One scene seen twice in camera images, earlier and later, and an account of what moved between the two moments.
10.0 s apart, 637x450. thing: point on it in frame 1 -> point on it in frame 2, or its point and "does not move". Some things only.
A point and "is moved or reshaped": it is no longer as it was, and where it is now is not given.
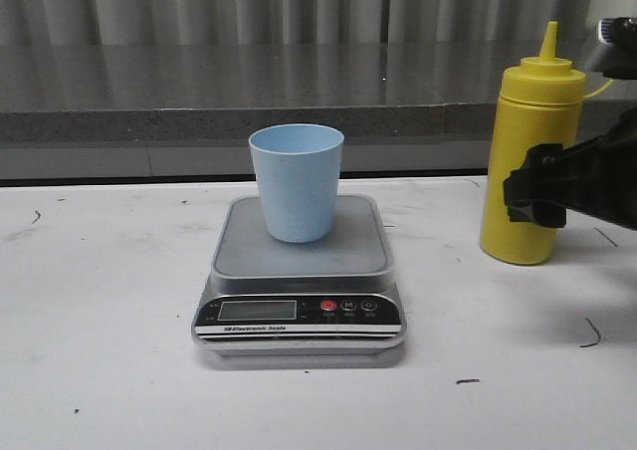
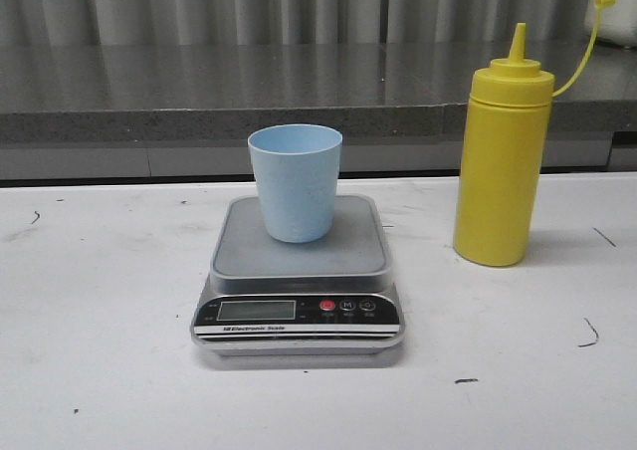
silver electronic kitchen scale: x=336 y=297 does not move
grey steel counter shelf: x=183 y=112 does not move
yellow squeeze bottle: x=539 y=103 is moved or reshaped
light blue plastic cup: x=298 y=167 does not move
